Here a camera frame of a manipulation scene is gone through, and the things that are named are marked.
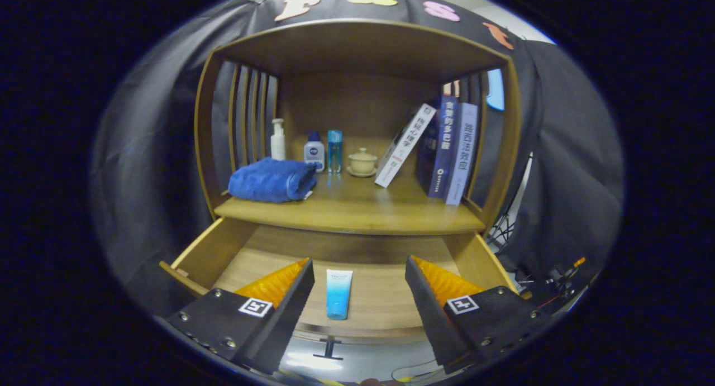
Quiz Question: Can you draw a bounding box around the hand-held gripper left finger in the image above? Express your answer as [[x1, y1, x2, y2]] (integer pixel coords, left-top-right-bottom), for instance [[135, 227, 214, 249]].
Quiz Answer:
[[156, 258, 316, 375]]

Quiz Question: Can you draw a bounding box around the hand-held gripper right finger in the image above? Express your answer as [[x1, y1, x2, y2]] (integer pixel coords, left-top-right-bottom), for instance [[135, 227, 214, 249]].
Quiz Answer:
[[404, 255, 551, 374]]

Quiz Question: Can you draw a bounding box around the wooden drawer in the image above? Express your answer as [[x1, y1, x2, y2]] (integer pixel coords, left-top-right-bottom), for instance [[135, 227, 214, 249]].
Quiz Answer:
[[159, 217, 531, 360]]

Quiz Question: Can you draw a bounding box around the blue cosmetic tube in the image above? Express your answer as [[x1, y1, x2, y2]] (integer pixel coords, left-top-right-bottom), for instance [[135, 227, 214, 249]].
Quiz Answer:
[[326, 269, 354, 321]]

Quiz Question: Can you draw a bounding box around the wooden countertop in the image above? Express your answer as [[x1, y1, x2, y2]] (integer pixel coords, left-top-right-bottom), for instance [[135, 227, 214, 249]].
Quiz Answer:
[[214, 171, 487, 236]]

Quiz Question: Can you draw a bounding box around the wooden cabinet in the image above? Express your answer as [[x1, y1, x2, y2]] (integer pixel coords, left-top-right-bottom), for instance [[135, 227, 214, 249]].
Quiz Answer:
[[159, 18, 531, 345]]

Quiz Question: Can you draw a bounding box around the black tool with orange tip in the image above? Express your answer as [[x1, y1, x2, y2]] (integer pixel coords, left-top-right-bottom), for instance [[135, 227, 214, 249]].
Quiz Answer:
[[545, 256, 587, 297]]

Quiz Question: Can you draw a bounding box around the folded blue towel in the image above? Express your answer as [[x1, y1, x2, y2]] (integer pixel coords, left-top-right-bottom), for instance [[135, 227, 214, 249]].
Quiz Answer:
[[228, 157, 318, 203]]

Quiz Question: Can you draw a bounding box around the light purple book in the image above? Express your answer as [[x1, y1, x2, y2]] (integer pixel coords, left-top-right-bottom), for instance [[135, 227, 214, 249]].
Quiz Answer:
[[445, 102, 479, 206]]

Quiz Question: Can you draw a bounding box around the beige lidded teacup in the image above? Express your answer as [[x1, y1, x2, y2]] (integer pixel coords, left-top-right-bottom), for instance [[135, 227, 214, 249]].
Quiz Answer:
[[346, 147, 379, 178]]

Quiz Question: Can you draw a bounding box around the dark blue book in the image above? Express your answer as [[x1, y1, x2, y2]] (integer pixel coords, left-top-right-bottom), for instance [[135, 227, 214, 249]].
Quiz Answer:
[[415, 95, 460, 200]]

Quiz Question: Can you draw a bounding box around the white bottle with blue cap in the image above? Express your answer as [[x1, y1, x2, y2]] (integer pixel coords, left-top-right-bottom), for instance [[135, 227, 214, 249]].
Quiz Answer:
[[303, 131, 326, 173]]

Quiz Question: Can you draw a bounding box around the white book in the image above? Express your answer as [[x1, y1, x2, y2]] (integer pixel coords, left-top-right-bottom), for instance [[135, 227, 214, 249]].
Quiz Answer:
[[374, 103, 437, 188]]

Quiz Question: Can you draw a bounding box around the white pump bottle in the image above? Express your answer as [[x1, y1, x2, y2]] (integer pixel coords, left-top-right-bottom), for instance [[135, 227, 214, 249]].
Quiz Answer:
[[270, 118, 287, 161]]

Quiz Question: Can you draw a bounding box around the clear blue bottle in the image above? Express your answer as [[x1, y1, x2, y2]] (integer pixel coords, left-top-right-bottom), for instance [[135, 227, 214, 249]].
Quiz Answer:
[[327, 130, 343, 174]]

